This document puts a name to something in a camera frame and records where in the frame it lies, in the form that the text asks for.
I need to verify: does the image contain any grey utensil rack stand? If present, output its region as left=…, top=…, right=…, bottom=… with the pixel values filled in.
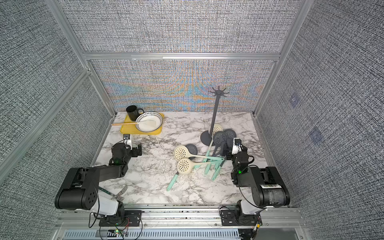
left=200, top=86, right=229, bottom=146

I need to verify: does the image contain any grey skimmer lone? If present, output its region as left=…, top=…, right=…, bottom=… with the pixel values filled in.
left=167, top=144, right=198, bottom=192

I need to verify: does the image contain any cream skimmer mint handle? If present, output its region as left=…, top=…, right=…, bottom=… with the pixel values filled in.
left=174, top=145, right=226, bottom=161

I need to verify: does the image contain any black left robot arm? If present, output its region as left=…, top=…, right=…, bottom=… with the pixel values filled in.
left=55, top=142, right=142, bottom=227

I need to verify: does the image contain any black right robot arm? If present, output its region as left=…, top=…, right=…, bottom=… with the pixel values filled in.
left=219, top=138, right=291, bottom=226

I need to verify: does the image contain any grey skimmer back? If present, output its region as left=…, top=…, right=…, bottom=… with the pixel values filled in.
left=224, top=129, right=237, bottom=141

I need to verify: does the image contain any grey skimmer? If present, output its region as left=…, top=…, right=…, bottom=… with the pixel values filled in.
left=224, top=129, right=237, bottom=141
left=205, top=131, right=227, bottom=175

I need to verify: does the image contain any grey skimmer left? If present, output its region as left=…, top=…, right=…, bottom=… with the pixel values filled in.
left=205, top=131, right=227, bottom=175

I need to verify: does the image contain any cream slotted spatula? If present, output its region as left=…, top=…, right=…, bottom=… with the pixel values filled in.
left=206, top=124, right=223, bottom=156

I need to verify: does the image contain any white bowl black rim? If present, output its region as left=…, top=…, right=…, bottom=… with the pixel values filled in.
left=136, top=112, right=164, bottom=133

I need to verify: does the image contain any black mug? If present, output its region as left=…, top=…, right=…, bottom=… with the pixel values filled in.
left=126, top=105, right=145, bottom=122

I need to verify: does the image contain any metal fork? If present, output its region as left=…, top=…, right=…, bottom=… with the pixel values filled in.
left=99, top=186, right=128, bottom=202

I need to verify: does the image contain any wooden handled white spatula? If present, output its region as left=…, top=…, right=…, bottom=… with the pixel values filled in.
left=112, top=120, right=157, bottom=126

